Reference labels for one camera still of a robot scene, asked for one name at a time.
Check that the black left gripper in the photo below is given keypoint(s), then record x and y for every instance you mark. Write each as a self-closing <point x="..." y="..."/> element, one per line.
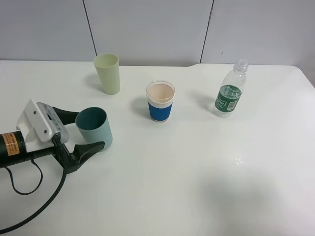
<point x="80" y="154"/>

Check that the teal green plastic cup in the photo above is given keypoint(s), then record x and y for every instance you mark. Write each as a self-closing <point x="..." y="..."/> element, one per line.
<point x="94" y="126"/>

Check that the light green tall plastic cup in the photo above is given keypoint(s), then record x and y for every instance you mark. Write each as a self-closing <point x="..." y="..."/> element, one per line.
<point x="107" y="67"/>

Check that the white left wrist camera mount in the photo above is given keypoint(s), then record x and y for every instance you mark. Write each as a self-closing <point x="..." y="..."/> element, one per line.
<point x="38" y="123"/>

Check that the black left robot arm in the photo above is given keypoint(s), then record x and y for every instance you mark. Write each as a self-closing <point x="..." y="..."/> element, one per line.
<point x="12" y="149"/>

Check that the clear water bottle green label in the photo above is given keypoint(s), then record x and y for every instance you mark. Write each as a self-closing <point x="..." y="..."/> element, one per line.
<point x="231" y="89"/>

